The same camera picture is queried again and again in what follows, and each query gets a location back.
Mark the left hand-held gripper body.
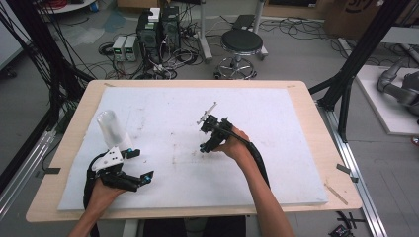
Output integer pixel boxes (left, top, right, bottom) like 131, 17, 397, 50
91, 146, 142, 193

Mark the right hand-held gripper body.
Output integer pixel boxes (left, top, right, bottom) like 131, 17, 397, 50
196, 101, 235, 147

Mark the stack of clear plastic cups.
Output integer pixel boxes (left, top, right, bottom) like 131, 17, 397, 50
96, 110, 134, 153

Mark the person's right hand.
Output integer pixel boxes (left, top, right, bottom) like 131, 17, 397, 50
211, 126, 252, 165

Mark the person's left hand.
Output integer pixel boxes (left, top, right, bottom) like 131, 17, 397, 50
88, 179, 127, 211

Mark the white foam board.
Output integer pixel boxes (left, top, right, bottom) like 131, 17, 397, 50
57, 86, 329, 211

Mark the person's dark lap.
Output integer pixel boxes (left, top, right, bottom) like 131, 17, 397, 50
141, 215, 247, 237

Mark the round black stool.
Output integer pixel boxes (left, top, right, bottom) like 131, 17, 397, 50
215, 29, 270, 81

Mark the wooden table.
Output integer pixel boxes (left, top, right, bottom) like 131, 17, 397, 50
25, 79, 364, 223

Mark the grey bench power supply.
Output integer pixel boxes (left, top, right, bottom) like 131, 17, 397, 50
112, 35, 127, 62
125, 35, 138, 62

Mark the black computer tower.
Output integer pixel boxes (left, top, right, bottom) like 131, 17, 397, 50
136, 8, 163, 64
161, 5, 182, 51

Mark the small white box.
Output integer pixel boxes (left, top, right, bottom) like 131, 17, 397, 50
147, 7, 162, 23

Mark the thin wooden stick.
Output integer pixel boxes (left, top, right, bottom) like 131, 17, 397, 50
324, 182, 349, 206

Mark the white platform board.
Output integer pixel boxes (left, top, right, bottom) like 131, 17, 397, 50
355, 63, 419, 136

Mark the cardboard box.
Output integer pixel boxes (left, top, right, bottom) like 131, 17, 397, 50
324, 0, 389, 41

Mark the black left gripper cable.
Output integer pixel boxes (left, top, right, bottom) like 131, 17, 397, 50
82, 154, 102, 237

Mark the tangle of floor cables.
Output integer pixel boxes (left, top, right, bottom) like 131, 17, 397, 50
98, 19, 206, 81

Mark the aluminium rail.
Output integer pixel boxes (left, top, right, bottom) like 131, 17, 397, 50
0, 129, 57, 219
316, 101, 389, 237

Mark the black metal frame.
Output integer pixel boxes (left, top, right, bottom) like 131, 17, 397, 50
308, 0, 413, 143
0, 0, 95, 194

